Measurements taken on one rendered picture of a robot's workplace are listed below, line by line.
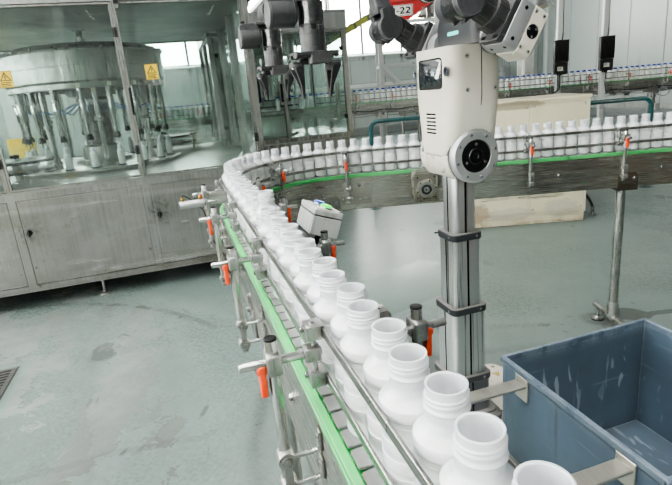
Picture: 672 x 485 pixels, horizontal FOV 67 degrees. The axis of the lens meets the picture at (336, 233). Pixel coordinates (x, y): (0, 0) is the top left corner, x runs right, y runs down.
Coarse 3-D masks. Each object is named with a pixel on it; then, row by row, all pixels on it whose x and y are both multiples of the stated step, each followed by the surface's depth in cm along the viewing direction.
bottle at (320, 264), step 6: (318, 258) 76; (324, 258) 76; (330, 258) 76; (318, 264) 73; (324, 264) 73; (330, 264) 73; (336, 264) 75; (312, 270) 75; (318, 270) 73; (324, 270) 73; (318, 276) 74; (318, 282) 74; (312, 288) 75; (318, 288) 74; (312, 294) 74; (318, 294) 74; (312, 300) 74; (312, 306) 75
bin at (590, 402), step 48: (576, 336) 90; (624, 336) 93; (528, 384) 80; (576, 384) 92; (624, 384) 96; (528, 432) 82; (576, 432) 71; (624, 432) 96; (576, 480) 61; (624, 480) 63
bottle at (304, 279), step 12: (300, 252) 81; (312, 252) 82; (300, 264) 80; (312, 264) 79; (300, 276) 80; (312, 276) 79; (300, 288) 79; (300, 312) 81; (300, 324) 82; (300, 336) 83
